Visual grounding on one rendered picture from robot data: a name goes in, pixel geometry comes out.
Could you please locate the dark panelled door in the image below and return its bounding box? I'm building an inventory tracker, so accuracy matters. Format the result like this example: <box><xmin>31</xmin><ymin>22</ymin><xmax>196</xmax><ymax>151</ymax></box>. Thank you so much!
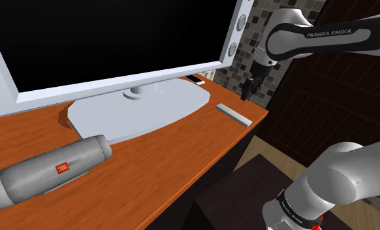
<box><xmin>255</xmin><ymin>0</ymin><xmax>380</xmax><ymax>168</ymax></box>

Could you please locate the white flat screen monitor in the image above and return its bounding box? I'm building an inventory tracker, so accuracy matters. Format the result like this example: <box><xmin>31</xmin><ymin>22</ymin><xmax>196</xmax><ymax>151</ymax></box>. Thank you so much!
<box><xmin>0</xmin><ymin>0</ymin><xmax>255</xmax><ymax>145</ymax></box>

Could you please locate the grey cylindrical speaker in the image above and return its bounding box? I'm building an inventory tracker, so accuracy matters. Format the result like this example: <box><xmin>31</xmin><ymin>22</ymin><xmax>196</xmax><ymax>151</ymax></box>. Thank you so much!
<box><xmin>0</xmin><ymin>134</ymin><xmax>113</xmax><ymax>210</ymax></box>

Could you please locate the grey flat bar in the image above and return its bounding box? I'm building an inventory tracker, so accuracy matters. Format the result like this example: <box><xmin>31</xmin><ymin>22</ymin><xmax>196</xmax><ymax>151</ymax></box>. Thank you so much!
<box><xmin>215</xmin><ymin>103</ymin><xmax>253</xmax><ymax>128</ymax></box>

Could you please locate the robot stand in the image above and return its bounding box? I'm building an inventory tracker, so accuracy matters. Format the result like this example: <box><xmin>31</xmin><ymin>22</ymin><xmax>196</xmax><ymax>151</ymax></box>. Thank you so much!
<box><xmin>181</xmin><ymin>153</ymin><xmax>354</xmax><ymax>230</ymax></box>

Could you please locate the orange wooden desk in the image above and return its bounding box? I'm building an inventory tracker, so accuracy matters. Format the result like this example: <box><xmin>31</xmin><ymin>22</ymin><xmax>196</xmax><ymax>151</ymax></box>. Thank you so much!
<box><xmin>0</xmin><ymin>73</ymin><xmax>269</xmax><ymax>230</ymax></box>

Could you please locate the white smartphone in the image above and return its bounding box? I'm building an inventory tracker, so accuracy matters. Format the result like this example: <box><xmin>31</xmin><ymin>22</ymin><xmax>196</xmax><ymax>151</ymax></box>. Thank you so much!
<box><xmin>184</xmin><ymin>74</ymin><xmax>206</xmax><ymax>86</ymax></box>

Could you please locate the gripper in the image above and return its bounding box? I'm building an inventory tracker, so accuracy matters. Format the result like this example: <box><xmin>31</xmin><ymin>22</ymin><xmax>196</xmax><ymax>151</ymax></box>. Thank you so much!
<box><xmin>240</xmin><ymin>61</ymin><xmax>270</xmax><ymax>101</ymax></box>

